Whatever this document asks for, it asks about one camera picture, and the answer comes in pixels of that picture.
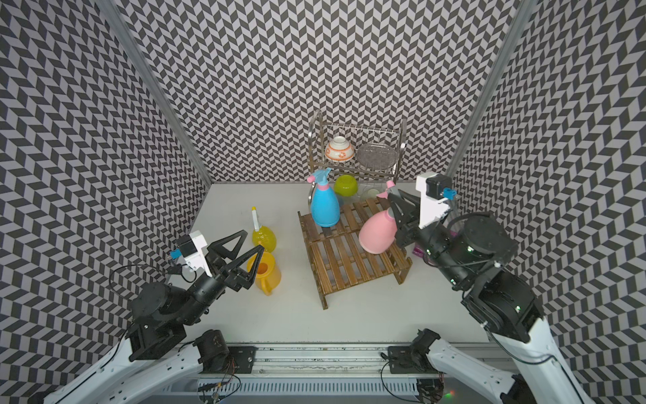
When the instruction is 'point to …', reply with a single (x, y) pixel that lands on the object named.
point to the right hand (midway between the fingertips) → (393, 201)
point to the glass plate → (377, 156)
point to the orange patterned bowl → (339, 150)
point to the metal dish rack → (320, 134)
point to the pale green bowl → (373, 193)
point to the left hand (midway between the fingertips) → (256, 244)
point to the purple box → (417, 251)
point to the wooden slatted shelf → (337, 256)
